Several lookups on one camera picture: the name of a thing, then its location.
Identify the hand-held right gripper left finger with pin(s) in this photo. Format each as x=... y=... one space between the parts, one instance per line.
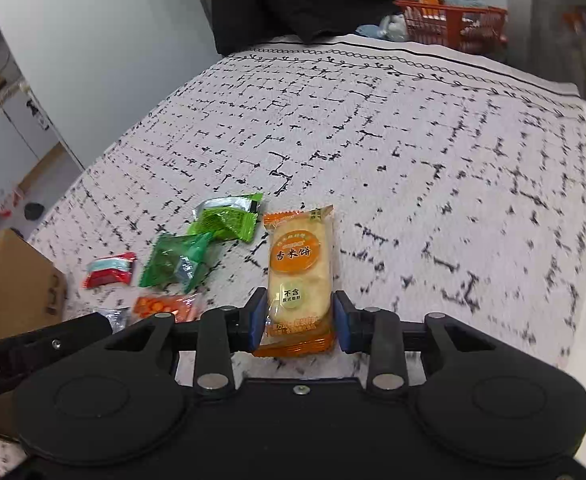
x=258 y=320

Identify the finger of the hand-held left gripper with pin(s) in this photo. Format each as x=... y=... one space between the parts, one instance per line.
x=63 y=334

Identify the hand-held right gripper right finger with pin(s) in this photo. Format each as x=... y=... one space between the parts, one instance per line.
x=341 y=320

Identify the orange rice cracker packet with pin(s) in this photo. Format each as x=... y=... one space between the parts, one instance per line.
x=298 y=270

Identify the brown cardboard box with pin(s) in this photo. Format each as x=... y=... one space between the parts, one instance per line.
x=13 y=280

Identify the light green snack packet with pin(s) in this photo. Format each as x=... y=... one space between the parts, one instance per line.
x=230 y=217

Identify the red white snack packet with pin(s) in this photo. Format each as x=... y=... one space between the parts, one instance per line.
x=110 y=270

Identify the small orange snack packet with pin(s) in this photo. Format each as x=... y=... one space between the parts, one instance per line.
x=165 y=307

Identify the dark green snack packet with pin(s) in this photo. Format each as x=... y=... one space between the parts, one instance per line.
x=178 y=262

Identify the black slipper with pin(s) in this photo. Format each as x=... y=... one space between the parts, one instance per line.
x=34 y=210

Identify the red white plastic bag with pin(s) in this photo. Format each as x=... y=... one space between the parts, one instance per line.
x=5 y=205

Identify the black white printed bedspread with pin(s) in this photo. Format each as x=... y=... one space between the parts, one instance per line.
x=373 y=160

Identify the white kitchen cabinet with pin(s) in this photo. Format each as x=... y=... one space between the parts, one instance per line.
x=13 y=130

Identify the black spray bottle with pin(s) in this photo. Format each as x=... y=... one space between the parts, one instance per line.
x=35 y=110

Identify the blue cloth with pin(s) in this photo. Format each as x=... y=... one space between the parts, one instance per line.
x=390 y=27

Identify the red plastic basket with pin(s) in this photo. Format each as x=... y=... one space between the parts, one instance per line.
x=453 y=22

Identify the black coat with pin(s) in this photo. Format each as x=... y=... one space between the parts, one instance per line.
x=298 y=0

